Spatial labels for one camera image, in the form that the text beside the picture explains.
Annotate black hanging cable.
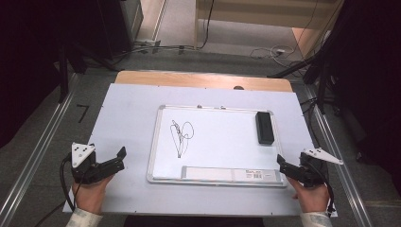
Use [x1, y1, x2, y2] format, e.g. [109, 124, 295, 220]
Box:
[198, 0, 216, 50]

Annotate wooden table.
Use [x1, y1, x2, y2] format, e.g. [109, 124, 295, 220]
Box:
[114, 70, 294, 94]

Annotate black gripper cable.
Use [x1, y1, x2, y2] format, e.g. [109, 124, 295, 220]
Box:
[310, 160, 336, 216]
[34, 152, 78, 227]

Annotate white floor cable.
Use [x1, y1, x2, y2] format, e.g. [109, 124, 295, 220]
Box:
[250, 44, 296, 61]

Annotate large white base sheet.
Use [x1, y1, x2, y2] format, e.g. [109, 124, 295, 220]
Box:
[62, 82, 339, 218]

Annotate person's left hand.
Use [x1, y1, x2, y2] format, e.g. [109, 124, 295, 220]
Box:
[71, 174, 114, 216]

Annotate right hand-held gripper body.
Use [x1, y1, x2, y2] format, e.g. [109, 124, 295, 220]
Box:
[298, 147, 345, 189]

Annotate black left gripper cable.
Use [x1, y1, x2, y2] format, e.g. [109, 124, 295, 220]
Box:
[34, 152, 78, 227]

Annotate black metal stand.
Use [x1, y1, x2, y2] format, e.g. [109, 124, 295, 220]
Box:
[267, 46, 336, 115]

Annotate person's right hand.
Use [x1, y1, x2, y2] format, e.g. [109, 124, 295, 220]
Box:
[287, 176, 331, 214]

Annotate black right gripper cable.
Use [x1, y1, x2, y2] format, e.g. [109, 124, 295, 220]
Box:
[310, 160, 336, 216]

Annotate person's dark clothing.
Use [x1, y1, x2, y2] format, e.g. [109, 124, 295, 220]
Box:
[123, 215, 265, 227]

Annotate metal-framed whiteboard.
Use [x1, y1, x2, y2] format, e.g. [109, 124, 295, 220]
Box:
[146, 104, 288, 188]

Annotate aluminium floor rail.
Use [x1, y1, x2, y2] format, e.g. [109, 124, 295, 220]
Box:
[0, 74, 80, 227]
[303, 84, 375, 227]

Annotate black whiteboard eraser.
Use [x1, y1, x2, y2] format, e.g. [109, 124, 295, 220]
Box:
[254, 111, 275, 146]

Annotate black cabinet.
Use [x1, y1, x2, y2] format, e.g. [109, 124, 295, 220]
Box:
[96, 0, 145, 61]

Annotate light wooden furniture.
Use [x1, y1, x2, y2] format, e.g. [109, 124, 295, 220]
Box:
[193, 0, 345, 59]

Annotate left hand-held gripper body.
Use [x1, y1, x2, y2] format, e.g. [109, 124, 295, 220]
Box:
[70, 142, 109, 185]

